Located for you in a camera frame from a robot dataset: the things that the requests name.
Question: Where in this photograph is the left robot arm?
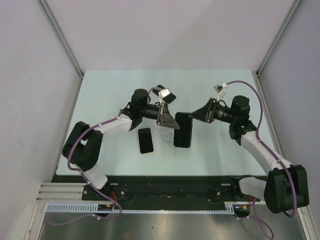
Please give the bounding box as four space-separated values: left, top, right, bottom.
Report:
62 86 180 200

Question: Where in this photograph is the teal phone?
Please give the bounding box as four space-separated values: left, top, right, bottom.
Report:
172 111 194 149

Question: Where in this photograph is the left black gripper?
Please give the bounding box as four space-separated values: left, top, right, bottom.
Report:
140 103 180 130

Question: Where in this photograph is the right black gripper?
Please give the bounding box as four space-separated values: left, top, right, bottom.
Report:
188 98 236 124

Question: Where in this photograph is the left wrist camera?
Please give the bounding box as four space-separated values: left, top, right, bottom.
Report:
158 88 171 102

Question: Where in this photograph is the black phone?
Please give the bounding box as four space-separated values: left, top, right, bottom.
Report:
137 127 154 154
155 84 176 104

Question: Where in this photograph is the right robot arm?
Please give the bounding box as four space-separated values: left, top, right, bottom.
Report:
189 95 310 214

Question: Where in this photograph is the white slotted cable duct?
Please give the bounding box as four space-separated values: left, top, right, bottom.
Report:
46 202 250 215

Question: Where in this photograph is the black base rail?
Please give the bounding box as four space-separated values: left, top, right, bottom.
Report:
51 174 262 211

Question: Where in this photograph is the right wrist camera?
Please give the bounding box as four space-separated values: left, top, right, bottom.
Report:
214 83 227 101

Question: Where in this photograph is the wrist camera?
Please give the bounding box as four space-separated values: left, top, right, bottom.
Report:
158 88 171 102
214 83 227 101

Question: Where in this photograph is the clear magsafe phone case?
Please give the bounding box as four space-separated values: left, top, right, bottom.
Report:
156 126 174 148

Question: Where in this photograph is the beige phone case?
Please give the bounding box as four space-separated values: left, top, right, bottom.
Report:
136 126 155 156

